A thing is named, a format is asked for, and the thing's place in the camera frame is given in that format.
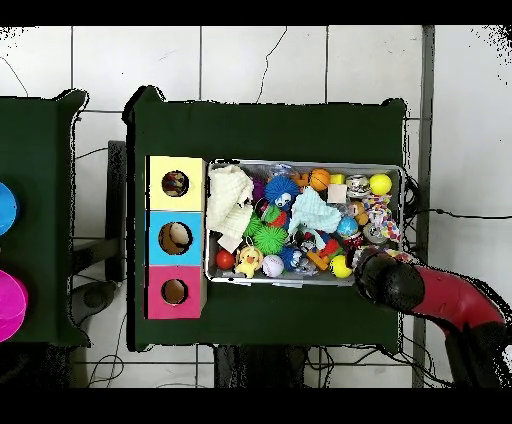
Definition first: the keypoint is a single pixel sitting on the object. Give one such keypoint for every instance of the white toy baseball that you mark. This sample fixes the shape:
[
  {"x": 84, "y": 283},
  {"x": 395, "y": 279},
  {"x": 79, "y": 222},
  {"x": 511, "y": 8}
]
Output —
[{"x": 273, "y": 266}]

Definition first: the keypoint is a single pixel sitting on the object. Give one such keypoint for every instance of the yellow plush chick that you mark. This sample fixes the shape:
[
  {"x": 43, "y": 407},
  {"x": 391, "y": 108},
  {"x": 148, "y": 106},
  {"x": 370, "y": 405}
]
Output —
[{"x": 248, "y": 260}]

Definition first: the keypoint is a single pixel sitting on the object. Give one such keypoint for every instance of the blue spiky puffer ball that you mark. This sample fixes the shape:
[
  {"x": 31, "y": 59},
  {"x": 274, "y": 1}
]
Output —
[{"x": 280, "y": 188}]

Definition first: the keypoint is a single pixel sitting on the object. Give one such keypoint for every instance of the dark green covered side table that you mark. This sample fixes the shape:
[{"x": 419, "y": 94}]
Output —
[{"x": 40, "y": 140}]

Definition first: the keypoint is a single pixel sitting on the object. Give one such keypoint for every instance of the cream muslin cloth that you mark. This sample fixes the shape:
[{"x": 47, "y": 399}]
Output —
[{"x": 228, "y": 196}]

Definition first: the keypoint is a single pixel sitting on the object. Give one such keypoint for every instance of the yellow ball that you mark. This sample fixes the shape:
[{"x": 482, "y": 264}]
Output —
[
  {"x": 340, "y": 266},
  {"x": 380, "y": 184}
]

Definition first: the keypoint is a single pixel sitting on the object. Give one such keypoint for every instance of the light blue muslin cloth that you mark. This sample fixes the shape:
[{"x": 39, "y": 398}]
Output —
[{"x": 314, "y": 212}]

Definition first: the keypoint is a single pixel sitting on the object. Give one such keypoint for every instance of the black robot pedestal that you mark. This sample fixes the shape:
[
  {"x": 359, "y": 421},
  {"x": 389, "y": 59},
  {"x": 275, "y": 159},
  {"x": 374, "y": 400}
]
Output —
[{"x": 260, "y": 368}]

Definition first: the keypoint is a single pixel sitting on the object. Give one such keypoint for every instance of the dark green table cloth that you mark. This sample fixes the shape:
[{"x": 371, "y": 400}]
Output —
[{"x": 280, "y": 132}]

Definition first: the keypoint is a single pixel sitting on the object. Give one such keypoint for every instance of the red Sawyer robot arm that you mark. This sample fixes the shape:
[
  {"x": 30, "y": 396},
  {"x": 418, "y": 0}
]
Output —
[{"x": 452, "y": 296}]

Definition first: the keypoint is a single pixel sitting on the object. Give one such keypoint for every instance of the green spiky puffer ball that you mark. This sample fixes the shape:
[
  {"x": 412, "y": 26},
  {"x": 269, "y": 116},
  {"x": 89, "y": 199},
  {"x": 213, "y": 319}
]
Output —
[{"x": 270, "y": 239}]

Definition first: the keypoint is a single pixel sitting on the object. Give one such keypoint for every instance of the blue round disc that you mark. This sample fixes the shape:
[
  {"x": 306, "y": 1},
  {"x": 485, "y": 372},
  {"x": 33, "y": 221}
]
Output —
[{"x": 8, "y": 208}]

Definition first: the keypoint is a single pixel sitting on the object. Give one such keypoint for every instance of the wooden box with three holes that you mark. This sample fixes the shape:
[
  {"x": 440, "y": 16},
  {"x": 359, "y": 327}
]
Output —
[{"x": 176, "y": 200}]

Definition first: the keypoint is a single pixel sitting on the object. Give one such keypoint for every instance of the silver mesh bin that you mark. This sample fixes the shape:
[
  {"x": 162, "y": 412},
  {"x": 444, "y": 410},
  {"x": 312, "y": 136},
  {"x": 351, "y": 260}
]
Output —
[{"x": 280, "y": 280}]

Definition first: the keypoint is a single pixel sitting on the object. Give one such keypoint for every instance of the magenta round disc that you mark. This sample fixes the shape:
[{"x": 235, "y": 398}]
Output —
[{"x": 12, "y": 304}]

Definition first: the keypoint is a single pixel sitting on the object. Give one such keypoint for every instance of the polka dot cloth white backing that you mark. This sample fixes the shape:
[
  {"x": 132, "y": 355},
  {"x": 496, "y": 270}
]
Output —
[{"x": 175, "y": 183}]

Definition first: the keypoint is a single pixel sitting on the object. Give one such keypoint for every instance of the orange toy basketball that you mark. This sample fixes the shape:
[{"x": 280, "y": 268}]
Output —
[{"x": 320, "y": 180}]

